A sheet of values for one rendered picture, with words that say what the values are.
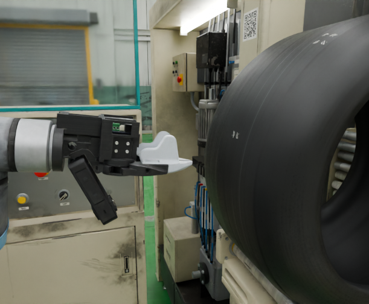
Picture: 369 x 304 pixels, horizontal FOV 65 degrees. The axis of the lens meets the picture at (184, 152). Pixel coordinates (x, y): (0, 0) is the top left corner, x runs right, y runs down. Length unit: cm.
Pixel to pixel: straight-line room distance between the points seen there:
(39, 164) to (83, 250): 74
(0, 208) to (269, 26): 71
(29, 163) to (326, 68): 43
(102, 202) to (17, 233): 70
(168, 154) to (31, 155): 19
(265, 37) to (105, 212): 59
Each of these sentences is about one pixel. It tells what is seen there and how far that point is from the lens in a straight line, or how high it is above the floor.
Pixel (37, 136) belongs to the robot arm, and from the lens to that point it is 43.
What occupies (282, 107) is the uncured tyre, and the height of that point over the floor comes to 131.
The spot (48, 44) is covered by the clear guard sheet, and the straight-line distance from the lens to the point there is 104.
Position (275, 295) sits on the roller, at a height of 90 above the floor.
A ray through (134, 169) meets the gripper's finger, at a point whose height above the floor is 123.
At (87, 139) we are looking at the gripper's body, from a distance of 44.
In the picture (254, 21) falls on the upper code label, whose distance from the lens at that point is 87.
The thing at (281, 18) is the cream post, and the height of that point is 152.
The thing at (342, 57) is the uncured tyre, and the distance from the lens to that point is 49.
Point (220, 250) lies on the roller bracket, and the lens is 87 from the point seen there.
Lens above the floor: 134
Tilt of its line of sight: 12 degrees down
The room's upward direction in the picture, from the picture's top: straight up
